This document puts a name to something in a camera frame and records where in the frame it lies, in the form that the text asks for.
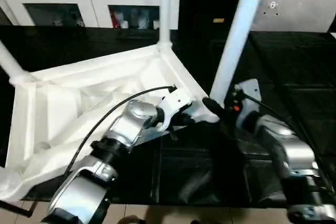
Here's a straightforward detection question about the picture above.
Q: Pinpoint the white plastic table leg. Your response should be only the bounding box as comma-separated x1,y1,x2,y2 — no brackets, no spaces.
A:
0,167,23,201
158,0,173,51
0,40,35,84
209,0,271,104

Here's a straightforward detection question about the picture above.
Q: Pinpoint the white plastic table top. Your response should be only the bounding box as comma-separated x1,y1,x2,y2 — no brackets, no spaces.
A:
0,41,220,201

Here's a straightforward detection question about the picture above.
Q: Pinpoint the white plastic upturned table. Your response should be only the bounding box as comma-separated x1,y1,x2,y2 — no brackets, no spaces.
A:
0,24,336,208

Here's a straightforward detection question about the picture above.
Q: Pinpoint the dark robot leg part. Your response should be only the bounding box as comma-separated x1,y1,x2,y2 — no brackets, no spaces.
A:
118,215,144,224

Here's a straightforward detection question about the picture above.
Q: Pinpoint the grey cushion with holes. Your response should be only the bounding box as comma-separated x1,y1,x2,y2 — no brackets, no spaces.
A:
249,0,336,33

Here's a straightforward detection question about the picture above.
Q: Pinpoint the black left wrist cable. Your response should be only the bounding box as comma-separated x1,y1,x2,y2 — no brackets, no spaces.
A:
62,85,177,177

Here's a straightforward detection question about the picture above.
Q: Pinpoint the black metal table frame leg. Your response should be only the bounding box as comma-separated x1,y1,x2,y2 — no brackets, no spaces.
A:
0,200,36,216

